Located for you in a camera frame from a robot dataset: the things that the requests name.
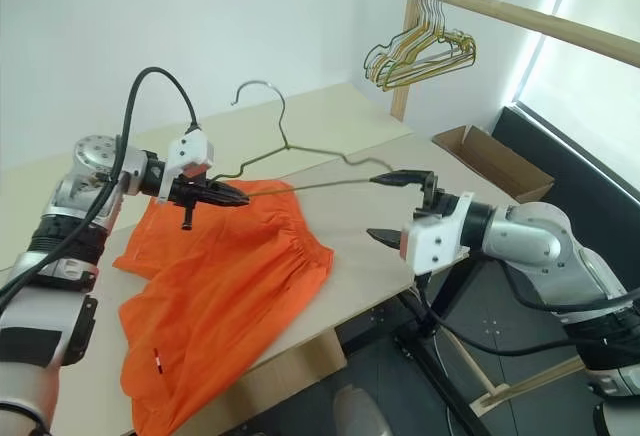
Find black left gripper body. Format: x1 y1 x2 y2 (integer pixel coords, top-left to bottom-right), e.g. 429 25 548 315
166 177 217 232

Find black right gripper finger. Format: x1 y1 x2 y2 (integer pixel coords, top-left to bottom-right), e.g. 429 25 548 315
369 169 439 197
366 228 402 258

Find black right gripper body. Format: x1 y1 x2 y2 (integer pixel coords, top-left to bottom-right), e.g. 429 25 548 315
414 187 459 220

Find olive wire clothes hanger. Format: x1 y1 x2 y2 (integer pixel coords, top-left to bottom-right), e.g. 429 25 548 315
207 79 401 203

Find orange shorts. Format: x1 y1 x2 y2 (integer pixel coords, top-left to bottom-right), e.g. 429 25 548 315
111 178 336 436

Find open cardboard box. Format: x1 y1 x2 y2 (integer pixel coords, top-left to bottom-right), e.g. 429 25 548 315
431 124 556 205

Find black panel below window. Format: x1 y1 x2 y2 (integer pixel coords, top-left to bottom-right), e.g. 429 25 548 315
491 104 640 270

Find beige table side panel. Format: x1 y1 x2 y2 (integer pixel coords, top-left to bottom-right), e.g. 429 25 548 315
238 329 349 408

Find grey rounded shape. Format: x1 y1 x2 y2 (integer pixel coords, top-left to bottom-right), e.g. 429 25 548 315
331 386 395 436

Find wooden clothes rack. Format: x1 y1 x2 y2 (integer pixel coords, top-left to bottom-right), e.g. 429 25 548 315
389 0 640 422

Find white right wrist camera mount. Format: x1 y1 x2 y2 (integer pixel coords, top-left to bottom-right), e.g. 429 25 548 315
398 191 475 276

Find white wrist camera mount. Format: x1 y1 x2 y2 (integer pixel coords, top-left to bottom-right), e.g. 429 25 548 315
159 127 217 206
398 191 475 276

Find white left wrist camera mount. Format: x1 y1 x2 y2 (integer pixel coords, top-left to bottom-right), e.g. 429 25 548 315
159 127 217 206

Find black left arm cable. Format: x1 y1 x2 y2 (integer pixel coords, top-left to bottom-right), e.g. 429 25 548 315
0 66 202 310

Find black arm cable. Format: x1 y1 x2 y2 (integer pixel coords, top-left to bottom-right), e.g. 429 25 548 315
412 270 640 358
0 66 202 310

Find yellow wire hanger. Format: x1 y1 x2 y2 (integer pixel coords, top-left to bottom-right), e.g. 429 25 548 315
367 0 475 85

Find bunch of wire hangers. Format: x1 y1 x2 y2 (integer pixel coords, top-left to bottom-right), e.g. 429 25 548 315
363 0 478 90

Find black metal table frame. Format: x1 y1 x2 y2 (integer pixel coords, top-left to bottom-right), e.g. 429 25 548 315
344 275 501 436

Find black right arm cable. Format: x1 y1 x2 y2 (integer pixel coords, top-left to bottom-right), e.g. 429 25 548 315
412 270 640 358

